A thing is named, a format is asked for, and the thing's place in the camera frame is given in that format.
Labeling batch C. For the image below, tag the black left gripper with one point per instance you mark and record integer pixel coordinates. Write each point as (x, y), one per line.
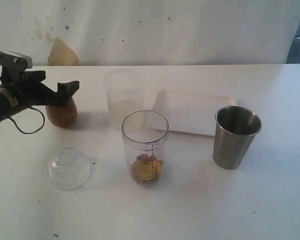
(27, 86)

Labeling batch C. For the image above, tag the brown wooden cup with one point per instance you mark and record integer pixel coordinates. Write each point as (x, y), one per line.
(62, 117)

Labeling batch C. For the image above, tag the gold foil-wrapped chocolate coins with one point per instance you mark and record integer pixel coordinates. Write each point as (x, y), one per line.
(146, 169)

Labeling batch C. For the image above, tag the stainless steel cup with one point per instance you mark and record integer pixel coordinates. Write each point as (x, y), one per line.
(236, 128)

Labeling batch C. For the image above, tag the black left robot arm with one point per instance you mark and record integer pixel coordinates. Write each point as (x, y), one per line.
(10, 106)

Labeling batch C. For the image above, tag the clear plastic shaker lid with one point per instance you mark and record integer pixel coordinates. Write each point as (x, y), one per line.
(68, 169)

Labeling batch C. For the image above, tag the clear plastic shaker cup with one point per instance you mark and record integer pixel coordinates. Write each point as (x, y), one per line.
(144, 132)

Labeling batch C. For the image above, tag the translucent plastic beaker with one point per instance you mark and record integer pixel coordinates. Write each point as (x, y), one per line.
(124, 90)

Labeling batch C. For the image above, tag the white rectangular tray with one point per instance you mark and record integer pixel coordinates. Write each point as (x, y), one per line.
(191, 114)

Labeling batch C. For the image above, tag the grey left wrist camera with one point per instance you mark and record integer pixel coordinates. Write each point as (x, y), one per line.
(15, 61)

